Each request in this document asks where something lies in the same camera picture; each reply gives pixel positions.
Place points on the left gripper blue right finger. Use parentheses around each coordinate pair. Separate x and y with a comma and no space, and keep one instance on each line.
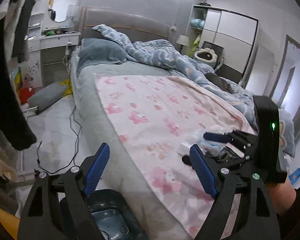
(204,173)

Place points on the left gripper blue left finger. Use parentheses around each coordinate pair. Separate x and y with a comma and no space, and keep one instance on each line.
(93,168)

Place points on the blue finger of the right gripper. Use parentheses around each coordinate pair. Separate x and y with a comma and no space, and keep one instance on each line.
(215,137)

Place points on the blue tissue pack wrapper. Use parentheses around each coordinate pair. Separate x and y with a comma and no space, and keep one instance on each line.
(207,146)

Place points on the black right sleeve forearm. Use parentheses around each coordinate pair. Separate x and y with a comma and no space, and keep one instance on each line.
(289,222)

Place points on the dark green trash bin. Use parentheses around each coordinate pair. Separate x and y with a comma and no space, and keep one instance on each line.
(113,216)

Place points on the person's right hand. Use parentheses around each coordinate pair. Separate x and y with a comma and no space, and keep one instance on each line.
(283,195)

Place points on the blue wrapper on floor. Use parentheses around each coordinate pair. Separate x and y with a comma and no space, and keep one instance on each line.
(294,176)

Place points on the dark grey cat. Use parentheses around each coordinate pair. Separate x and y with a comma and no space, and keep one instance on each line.
(219,82)

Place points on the pink cartoon print blanket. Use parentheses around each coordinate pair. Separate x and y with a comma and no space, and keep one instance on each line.
(152,116)

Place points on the grey upholstered bed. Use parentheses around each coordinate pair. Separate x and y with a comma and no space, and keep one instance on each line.
(121,174)

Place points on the yellow cloth on floor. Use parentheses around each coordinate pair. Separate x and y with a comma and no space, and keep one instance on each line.
(67,87)

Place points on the cream flower cat bed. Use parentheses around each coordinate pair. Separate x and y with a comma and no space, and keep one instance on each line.
(206,56)

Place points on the grey floor cushion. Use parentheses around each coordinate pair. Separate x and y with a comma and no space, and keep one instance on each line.
(46,96)

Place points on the white sliding door wardrobe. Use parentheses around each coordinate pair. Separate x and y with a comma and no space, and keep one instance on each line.
(235,32)

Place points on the white bedside lamp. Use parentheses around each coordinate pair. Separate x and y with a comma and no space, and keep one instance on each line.
(182,41)

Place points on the blue cloud pattern duvet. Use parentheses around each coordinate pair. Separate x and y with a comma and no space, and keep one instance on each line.
(161,54)

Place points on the red box on floor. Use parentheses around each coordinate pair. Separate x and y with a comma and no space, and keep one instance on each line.
(25,94)

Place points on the black hanging garment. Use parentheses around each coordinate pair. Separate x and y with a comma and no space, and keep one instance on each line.
(12,122)

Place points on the blue plush toy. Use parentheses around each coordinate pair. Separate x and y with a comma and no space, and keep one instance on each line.
(197,23)

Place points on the blue-grey pillow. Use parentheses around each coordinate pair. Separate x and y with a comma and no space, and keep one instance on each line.
(99,51)

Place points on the white dressing table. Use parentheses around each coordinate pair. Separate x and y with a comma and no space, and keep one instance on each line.
(47,46)

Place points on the arched vanity mirror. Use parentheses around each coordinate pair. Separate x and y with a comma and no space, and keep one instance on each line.
(58,9)

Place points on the grey door frame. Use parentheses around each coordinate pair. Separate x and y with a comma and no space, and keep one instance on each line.
(286,92)

